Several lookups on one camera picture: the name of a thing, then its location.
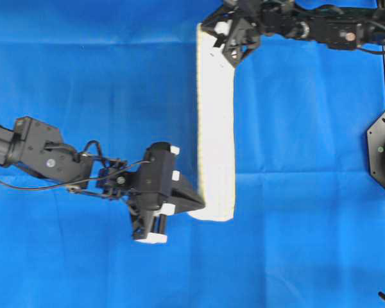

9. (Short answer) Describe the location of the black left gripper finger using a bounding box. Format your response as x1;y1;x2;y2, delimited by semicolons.
169;189;205;214
172;175;196;198

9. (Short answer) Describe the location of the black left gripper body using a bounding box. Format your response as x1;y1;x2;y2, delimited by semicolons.
128;142;180;244

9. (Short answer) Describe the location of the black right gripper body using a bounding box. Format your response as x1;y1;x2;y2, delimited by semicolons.
201;1;261;67

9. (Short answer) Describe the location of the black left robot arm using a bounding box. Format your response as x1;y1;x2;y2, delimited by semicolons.
0;117;205;244

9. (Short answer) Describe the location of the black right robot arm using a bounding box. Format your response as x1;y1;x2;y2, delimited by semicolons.
200;1;385;67

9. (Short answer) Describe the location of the blue table cloth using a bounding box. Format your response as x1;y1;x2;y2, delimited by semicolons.
0;1;385;307

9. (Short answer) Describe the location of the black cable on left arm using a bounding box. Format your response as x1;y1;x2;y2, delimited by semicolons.
0;140;151;193

